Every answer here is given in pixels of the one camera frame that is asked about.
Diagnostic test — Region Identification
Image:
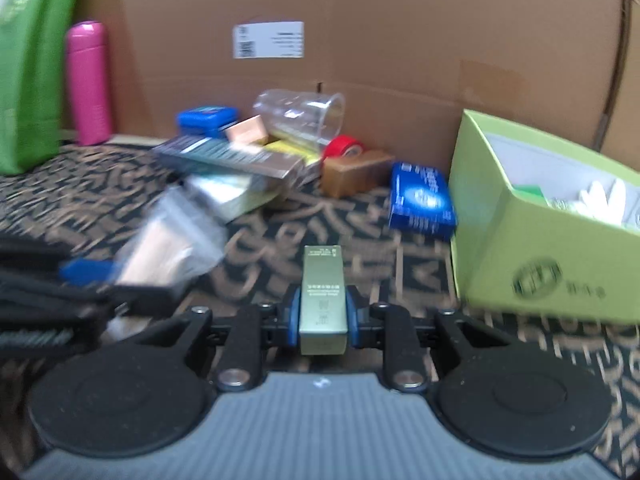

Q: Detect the bright green box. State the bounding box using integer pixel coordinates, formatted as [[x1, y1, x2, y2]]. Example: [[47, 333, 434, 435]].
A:
[[515, 185, 546, 206]]

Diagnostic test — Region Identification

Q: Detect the white glove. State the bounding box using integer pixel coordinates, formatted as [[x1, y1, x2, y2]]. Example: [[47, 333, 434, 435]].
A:
[[575, 180, 640, 228]]

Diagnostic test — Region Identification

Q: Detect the small tan box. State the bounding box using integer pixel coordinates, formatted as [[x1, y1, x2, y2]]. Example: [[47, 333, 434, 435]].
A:
[[224, 116, 268, 146]]

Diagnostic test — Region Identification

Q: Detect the olive green box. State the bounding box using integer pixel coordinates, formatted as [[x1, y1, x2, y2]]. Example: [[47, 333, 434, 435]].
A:
[[298, 245, 349, 356]]

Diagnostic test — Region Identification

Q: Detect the black letter-printed mat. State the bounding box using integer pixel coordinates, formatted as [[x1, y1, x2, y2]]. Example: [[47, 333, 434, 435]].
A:
[[0, 132, 640, 480]]

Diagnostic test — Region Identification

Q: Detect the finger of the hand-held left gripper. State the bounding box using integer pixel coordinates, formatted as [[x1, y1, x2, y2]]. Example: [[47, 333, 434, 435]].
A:
[[0, 235, 121, 285], [0, 272, 190, 318]]

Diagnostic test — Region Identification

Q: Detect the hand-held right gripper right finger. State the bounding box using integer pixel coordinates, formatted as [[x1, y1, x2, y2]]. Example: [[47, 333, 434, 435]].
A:
[[346, 284, 506, 393]]

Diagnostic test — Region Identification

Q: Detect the blue cardboard box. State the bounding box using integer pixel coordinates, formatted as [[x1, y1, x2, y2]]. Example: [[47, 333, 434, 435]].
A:
[[389, 161, 458, 241]]

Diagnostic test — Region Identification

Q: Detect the clear plastic cup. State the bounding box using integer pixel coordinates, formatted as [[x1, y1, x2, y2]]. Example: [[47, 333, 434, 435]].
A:
[[252, 89, 347, 153]]

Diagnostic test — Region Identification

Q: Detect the red tape roll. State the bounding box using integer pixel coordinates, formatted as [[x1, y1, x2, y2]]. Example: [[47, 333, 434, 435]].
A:
[[322, 135, 366, 161]]

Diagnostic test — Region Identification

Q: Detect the blue plastic case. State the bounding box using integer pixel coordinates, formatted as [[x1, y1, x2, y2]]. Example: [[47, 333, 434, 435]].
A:
[[177, 106, 237, 138]]

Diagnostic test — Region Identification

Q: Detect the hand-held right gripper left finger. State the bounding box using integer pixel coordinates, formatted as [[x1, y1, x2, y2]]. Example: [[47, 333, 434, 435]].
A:
[[132, 284, 303, 393]]

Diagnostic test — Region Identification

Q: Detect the brown box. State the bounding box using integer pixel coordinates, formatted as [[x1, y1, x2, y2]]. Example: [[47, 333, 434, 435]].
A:
[[320, 150, 396, 198]]

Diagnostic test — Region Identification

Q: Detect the pink bottle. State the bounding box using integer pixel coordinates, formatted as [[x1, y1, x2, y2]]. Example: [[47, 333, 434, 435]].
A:
[[66, 21, 113, 146]]

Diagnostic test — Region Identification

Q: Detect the white paper label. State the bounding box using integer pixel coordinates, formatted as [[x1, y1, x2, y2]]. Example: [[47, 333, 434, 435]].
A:
[[232, 21, 305, 59]]

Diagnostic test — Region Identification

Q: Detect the white barcode box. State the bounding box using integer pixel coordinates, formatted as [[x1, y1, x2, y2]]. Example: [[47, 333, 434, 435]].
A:
[[152, 135, 306, 183]]

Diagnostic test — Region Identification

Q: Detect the clear plastic bag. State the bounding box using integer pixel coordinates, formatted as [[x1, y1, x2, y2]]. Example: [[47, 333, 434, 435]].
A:
[[112, 190, 228, 296]]

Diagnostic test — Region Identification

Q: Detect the light green shoe box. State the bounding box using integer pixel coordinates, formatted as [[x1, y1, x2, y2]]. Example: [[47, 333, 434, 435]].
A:
[[447, 109, 640, 326]]

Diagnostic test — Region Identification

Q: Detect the cardboard backdrop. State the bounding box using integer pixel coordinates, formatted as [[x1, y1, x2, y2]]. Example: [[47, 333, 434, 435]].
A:
[[75, 0, 640, 171]]

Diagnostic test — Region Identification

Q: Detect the green fabric bag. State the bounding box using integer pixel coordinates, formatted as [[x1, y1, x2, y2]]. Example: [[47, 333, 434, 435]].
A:
[[0, 0, 86, 176]]

